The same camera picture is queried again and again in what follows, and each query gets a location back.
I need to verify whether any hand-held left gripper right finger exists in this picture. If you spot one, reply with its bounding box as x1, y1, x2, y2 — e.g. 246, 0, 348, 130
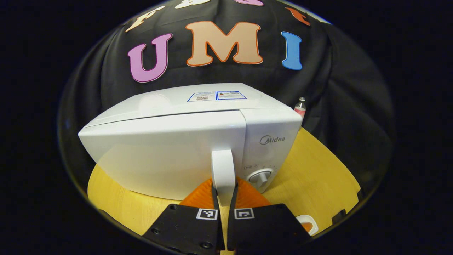
226, 177, 312, 255

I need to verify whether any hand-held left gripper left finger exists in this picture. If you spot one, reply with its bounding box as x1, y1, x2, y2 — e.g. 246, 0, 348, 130
142, 178, 225, 255

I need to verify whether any white microwave oven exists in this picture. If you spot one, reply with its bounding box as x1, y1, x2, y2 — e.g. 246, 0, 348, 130
78, 83, 303, 208

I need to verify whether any small bottle with pink label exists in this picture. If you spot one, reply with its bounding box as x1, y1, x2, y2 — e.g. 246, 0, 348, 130
294, 97, 307, 119

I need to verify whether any black backdrop cloth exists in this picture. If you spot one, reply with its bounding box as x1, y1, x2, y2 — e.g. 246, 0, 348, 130
58, 0, 395, 199

